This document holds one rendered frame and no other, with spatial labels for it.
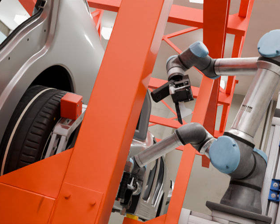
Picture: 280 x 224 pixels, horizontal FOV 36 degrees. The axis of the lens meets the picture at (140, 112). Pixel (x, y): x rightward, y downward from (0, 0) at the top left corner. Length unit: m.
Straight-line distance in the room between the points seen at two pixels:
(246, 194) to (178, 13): 4.26
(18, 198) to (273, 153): 1.02
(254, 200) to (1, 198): 0.88
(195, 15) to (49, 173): 4.33
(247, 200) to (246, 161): 0.15
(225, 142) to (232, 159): 0.07
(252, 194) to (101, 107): 0.62
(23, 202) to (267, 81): 0.93
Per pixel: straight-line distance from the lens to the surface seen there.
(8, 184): 1.57
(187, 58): 1.80
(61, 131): 1.82
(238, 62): 1.80
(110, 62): 1.56
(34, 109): 1.87
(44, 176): 1.52
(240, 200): 1.56
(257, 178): 1.60
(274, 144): 1.86
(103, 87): 1.53
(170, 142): 2.26
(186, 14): 5.62
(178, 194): 5.63
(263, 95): 1.53
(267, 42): 1.57
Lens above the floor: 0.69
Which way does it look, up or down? 14 degrees up
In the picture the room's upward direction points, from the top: 16 degrees clockwise
